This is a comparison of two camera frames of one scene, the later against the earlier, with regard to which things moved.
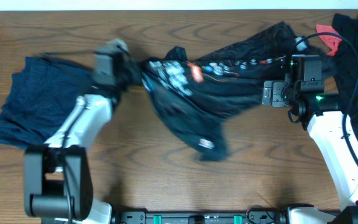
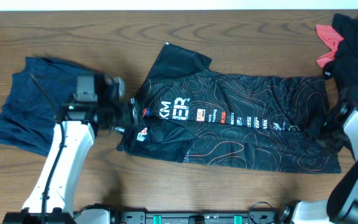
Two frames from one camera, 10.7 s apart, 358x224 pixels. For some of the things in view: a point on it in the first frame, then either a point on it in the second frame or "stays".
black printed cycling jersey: [191, 96] to [188, 113]
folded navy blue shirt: [39, 102] stays
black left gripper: [127, 72] to [133, 111]
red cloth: [332, 42] stays
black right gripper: [276, 86] to [330, 147]
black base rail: [255, 216] stays
